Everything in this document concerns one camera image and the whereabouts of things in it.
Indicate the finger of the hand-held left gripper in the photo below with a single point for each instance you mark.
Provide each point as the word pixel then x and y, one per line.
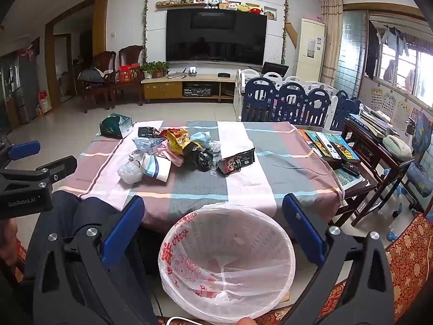
pixel 57 170
pixel 23 150

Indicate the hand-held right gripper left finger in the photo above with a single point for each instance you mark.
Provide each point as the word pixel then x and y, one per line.
pixel 121 232

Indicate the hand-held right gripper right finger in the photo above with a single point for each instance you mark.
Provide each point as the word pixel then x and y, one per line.
pixel 302 233

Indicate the translucent plastic bag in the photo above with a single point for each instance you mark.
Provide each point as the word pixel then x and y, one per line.
pixel 130 173

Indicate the white blue ointment box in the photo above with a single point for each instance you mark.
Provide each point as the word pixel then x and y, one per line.
pixel 157 169

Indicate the white bin with plastic liner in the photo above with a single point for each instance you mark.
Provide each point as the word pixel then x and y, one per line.
pixel 230 243

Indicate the red yellow snack packet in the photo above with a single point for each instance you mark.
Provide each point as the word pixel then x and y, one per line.
pixel 181 144

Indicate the person's dark trousers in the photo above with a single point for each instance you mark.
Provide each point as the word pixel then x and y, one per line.
pixel 64 210

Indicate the red white floor bag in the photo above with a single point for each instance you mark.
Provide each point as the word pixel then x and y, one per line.
pixel 44 102

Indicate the plaid tablecloth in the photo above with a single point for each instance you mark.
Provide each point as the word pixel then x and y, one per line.
pixel 270 176

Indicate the grey refrigerator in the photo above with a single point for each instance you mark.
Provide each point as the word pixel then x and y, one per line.
pixel 23 84

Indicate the green tissue pack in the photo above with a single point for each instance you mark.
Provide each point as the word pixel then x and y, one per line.
pixel 115 126

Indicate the small white box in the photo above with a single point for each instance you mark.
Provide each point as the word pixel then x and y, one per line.
pixel 137 155

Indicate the clear bluish plastic packaging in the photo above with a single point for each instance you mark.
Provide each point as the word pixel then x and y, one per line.
pixel 147 144

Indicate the pink plastic bag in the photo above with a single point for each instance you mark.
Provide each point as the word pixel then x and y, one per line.
pixel 167 152

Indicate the white remote control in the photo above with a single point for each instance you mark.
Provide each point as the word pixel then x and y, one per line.
pixel 330 145

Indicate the row of colourful books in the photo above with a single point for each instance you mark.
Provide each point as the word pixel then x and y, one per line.
pixel 345 147

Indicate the black red snack packet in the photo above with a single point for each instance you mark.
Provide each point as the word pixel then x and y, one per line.
pixel 236 162

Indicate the dark green snack wrapper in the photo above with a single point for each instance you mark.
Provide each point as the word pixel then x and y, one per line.
pixel 149 132

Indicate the dark bag on chair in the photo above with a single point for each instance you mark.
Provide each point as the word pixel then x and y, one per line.
pixel 91 75

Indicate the black crumpled plastic bag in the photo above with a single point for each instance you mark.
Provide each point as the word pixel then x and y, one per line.
pixel 203 160

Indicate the dark wooden side table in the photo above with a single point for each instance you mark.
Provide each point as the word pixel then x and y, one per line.
pixel 372 149

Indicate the red patterned seat cushion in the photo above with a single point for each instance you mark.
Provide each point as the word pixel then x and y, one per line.
pixel 409 260

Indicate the dark wooden chair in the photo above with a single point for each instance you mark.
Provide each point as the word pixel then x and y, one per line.
pixel 132 56
pixel 101 61

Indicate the red gift box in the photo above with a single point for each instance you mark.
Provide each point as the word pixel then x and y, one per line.
pixel 129 73

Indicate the small clear plastic wrap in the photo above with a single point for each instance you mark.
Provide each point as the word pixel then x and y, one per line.
pixel 215 146

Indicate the grey green cushion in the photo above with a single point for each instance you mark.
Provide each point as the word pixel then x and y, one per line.
pixel 397 146

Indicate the row of navy plastic chairs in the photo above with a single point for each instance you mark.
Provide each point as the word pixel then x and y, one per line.
pixel 287 103

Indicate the stack of books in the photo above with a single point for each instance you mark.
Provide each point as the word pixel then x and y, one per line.
pixel 372 122

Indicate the yellow wooden TV cabinet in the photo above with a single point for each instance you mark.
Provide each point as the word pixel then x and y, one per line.
pixel 162 89

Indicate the potted green plant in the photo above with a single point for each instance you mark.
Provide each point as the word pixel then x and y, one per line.
pixel 154 67

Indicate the blue printed bag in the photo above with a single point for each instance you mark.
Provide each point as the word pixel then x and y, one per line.
pixel 423 132

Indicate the black audio amplifier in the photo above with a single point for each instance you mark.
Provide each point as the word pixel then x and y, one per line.
pixel 198 91

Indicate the black laptop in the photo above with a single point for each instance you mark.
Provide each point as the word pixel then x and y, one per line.
pixel 274 68

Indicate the flat black set-top box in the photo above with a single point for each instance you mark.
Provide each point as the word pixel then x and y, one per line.
pixel 224 74

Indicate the white standing air conditioner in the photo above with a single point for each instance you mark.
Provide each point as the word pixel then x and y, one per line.
pixel 309 50

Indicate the beige curtain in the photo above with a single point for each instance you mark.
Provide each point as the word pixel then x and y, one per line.
pixel 331 40

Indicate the window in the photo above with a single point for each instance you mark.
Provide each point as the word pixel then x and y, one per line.
pixel 406 67

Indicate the hanging clothes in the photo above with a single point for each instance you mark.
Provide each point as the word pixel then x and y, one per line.
pixel 372 50

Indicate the black television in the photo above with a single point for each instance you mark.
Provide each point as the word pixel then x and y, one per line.
pixel 216 37

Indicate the panda plush toy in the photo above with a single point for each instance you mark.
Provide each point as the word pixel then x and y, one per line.
pixel 213 2

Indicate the red yellow plush toy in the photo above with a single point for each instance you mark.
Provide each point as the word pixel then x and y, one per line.
pixel 256 9

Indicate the brown plush toy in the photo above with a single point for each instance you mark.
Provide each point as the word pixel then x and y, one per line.
pixel 224 5

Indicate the wall chart posters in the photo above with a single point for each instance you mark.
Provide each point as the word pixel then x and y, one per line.
pixel 382 101

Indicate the wooden wall shelf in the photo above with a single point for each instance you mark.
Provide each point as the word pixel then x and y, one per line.
pixel 176 5

